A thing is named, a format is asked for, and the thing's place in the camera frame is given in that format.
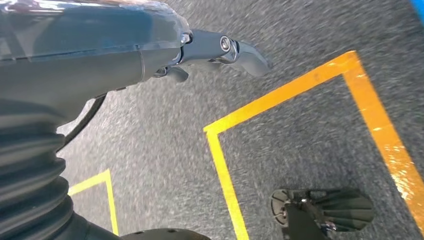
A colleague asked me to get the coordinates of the blue metal shelf rack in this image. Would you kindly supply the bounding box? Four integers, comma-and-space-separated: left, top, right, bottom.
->
410, 0, 424, 22

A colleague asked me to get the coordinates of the black ribbed robot foot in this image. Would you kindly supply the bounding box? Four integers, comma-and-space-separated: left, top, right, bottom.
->
269, 187, 376, 240

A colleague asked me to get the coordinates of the black camera cable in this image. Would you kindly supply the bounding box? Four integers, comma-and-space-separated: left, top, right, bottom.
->
56, 94, 108, 153

